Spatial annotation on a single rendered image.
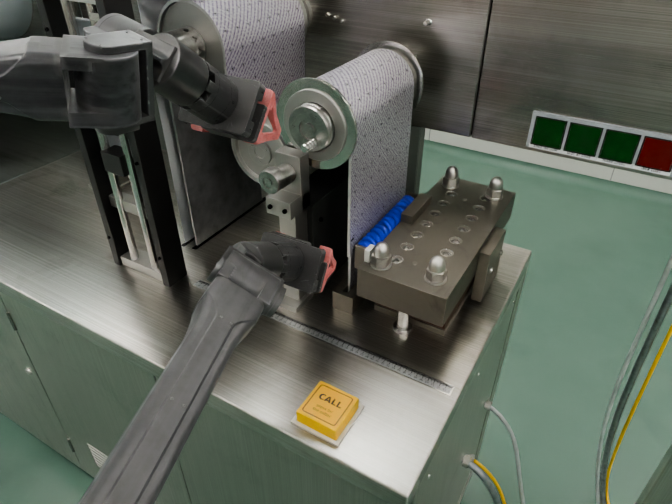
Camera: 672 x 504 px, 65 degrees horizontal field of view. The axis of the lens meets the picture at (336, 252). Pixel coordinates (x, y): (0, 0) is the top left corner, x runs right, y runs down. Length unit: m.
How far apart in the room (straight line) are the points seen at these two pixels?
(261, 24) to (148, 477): 0.77
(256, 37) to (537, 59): 0.49
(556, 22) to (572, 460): 1.43
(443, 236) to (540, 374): 1.32
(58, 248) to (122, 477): 0.92
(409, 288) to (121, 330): 0.52
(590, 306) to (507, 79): 1.72
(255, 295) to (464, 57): 0.66
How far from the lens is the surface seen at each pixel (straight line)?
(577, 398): 2.21
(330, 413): 0.82
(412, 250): 0.95
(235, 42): 0.96
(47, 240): 1.36
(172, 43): 0.59
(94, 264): 1.23
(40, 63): 0.54
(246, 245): 0.68
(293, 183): 0.89
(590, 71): 1.04
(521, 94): 1.07
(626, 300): 2.75
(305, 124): 0.84
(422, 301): 0.87
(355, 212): 0.92
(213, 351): 0.52
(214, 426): 1.04
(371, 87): 0.90
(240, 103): 0.64
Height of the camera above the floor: 1.57
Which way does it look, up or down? 35 degrees down
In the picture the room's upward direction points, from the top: straight up
